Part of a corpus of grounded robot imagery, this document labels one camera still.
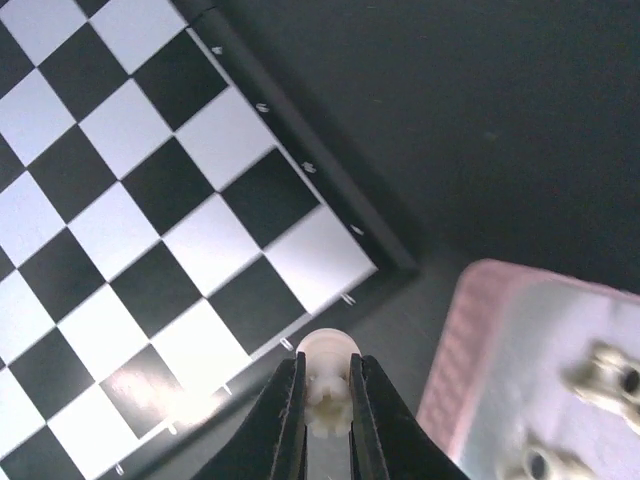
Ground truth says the white chess rook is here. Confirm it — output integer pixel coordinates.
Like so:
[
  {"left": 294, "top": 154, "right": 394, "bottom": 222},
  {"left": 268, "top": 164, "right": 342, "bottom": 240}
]
[{"left": 296, "top": 328, "right": 361, "bottom": 439}]

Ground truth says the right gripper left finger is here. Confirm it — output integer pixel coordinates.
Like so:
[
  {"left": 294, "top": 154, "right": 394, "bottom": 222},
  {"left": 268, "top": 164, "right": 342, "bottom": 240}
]
[{"left": 193, "top": 353, "right": 307, "bottom": 480}]

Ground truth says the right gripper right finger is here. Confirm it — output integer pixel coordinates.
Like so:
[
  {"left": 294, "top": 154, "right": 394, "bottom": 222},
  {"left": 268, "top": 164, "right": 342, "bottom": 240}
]
[{"left": 349, "top": 354, "right": 468, "bottom": 480}]

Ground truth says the pink tin box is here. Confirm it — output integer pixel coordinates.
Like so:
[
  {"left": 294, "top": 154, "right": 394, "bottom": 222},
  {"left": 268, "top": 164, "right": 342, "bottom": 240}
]
[{"left": 416, "top": 259, "right": 639, "bottom": 479}]

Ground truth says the black white chessboard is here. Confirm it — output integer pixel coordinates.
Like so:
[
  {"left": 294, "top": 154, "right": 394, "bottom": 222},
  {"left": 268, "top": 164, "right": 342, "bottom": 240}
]
[{"left": 1, "top": 1, "right": 398, "bottom": 479}]

